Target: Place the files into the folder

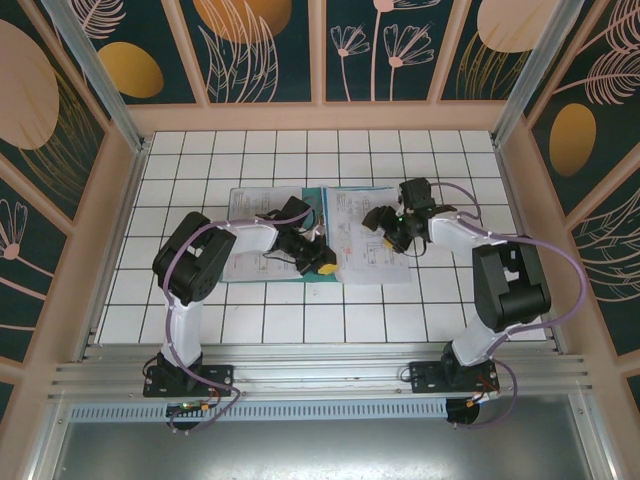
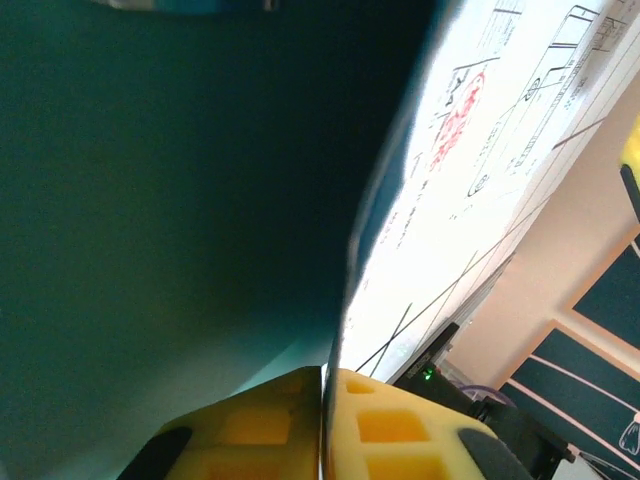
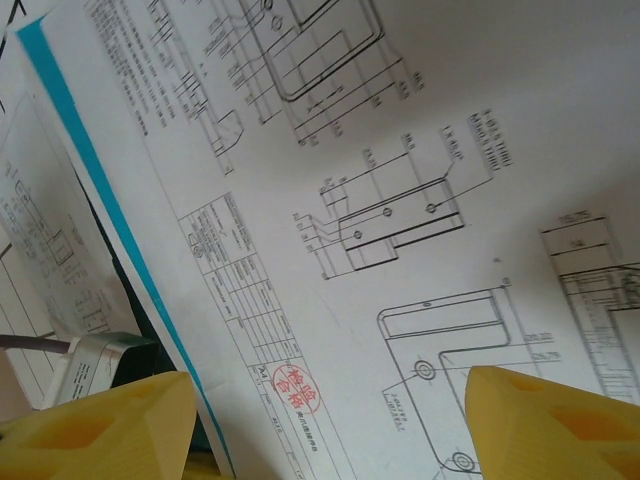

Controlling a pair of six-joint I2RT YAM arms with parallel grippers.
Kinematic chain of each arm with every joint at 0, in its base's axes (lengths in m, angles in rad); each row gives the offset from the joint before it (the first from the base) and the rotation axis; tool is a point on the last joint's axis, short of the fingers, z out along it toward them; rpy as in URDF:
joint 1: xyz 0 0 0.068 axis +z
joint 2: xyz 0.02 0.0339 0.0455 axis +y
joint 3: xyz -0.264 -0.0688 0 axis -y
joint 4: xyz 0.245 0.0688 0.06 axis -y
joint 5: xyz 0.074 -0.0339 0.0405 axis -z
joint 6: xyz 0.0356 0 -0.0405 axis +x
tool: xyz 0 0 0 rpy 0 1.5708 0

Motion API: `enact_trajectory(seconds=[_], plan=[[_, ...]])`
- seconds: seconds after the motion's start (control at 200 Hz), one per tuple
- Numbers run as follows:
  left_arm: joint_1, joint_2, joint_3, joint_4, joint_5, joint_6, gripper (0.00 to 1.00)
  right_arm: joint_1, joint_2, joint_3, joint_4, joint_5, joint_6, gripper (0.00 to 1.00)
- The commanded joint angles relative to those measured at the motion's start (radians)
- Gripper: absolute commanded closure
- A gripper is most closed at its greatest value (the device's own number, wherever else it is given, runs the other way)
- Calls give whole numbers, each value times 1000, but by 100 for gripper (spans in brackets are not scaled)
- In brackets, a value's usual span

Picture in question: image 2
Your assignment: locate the paper sheet with red stamp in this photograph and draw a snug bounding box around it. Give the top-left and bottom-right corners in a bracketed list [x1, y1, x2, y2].
[342, 0, 640, 387]

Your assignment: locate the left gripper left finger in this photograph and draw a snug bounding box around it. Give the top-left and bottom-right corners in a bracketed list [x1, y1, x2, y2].
[117, 366, 322, 480]

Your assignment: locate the green paper folder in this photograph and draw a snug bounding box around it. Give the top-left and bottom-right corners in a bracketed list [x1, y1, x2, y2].
[0, 0, 441, 480]

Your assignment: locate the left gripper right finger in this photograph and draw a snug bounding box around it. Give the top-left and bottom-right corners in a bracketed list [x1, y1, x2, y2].
[323, 369, 532, 480]

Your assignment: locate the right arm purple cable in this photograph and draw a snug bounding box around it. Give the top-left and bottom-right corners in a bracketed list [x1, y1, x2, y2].
[452, 383, 507, 402]

